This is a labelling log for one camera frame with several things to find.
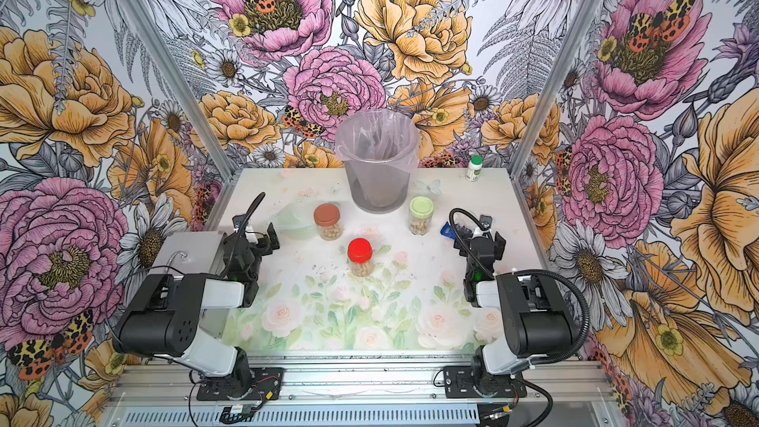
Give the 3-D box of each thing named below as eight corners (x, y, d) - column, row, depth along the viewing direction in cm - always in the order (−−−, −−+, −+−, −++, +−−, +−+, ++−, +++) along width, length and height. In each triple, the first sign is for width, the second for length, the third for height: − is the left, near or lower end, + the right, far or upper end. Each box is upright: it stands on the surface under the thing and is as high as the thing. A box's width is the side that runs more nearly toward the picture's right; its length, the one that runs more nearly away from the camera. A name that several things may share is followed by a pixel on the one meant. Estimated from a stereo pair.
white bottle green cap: (464, 183, 123) (469, 166, 116) (467, 163, 130) (472, 146, 123) (476, 185, 122) (482, 168, 115) (479, 166, 129) (484, 149, 122)
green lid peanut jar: (408, 235, 104) (411, 212, 94) (407, 219, 109) (410, 196, 99) (430, 235, 104) (434, 212, 94) (428, 219, 109) (432, 196, 99)
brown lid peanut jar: (318, 241, 104) (311, 221, 95) (321, 224, 109) (315, 203, 100) (341, 242, 104) (336, 221, 95) (343, 224, 109) (339, 203, 100)
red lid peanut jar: (351, 277, 95) (347, 257, 86) (352, 258, 99) (349, 237, 90) (372, 277, 95) (370, 257, 86) (372, 258, 99) (371, 237, 90)
